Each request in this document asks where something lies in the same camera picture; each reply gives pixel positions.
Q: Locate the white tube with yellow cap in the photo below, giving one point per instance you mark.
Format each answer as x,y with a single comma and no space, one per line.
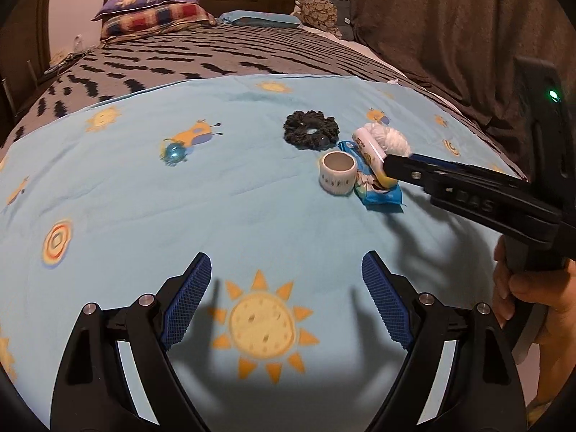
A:
369,148

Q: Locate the grey black striped blanket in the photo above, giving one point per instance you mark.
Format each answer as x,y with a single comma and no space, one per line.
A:
216,56

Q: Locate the white tape roll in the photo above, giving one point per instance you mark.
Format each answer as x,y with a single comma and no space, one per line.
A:
337,175

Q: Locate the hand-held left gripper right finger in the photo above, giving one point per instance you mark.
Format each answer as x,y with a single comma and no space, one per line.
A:
387,297

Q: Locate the black scrunchie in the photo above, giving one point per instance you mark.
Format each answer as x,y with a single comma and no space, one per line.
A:
310,129

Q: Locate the white yarn ball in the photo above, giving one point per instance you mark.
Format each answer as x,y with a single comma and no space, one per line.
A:
396,139

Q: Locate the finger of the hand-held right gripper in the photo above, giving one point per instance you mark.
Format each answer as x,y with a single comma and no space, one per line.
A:
409,170
468,168

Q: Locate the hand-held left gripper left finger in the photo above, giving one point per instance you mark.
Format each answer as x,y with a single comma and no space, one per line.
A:
186,297

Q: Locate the person's right hand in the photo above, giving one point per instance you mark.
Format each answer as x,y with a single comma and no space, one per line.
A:
553,303

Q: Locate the small blue shiny ball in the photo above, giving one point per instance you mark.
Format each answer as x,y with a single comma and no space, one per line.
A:
174,154

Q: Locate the white wall plug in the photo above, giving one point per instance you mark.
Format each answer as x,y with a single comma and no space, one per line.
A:
78,41

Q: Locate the red blue plaid pillow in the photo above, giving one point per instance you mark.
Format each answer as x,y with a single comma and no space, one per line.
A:
153,20

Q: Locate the light blue printed sheet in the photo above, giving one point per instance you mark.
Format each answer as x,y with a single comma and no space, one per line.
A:
252,225

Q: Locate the person's right forearm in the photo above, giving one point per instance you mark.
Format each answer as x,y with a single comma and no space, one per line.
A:
560,360

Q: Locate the light blue pillow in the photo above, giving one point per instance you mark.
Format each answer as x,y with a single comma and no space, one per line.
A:
261,19

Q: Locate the dark chair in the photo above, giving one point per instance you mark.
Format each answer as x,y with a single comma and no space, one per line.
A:
13,94

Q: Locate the blue wet wipe packet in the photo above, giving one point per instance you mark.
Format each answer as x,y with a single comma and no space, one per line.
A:
380,195

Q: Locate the brown patterned cushion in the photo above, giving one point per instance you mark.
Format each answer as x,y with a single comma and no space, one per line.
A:
321,11

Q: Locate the dark wooden wardrobe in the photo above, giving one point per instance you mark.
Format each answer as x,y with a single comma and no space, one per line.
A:
24,31

